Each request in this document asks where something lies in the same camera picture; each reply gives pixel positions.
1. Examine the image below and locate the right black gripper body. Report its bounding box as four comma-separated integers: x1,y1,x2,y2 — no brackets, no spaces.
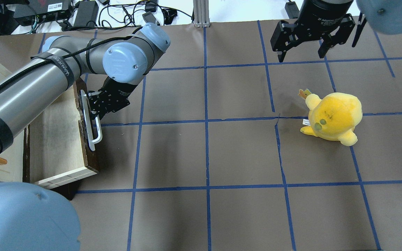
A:
270,0,355,52

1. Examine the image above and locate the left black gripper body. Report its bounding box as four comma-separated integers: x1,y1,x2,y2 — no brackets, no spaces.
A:
88,77,138,120

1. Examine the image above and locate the white drawer handle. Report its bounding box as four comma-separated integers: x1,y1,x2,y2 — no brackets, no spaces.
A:
79,89,103,151

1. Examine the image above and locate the dark wooden drawer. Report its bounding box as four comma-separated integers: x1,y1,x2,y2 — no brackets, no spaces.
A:
22,78,101,200

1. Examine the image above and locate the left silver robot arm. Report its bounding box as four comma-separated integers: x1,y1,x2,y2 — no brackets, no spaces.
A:
0,23,171,251

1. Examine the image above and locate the yellow plush dinosaur toy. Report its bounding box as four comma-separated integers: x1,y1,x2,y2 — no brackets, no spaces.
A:
298,89,363,146

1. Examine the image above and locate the black power brick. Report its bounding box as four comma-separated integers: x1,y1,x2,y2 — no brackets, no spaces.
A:
73,0,99,28

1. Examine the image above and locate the aluminium frame post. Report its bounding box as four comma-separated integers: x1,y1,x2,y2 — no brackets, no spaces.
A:
193,0,211,28

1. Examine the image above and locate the black network switch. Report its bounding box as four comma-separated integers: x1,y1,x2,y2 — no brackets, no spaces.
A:
13,0,74,26

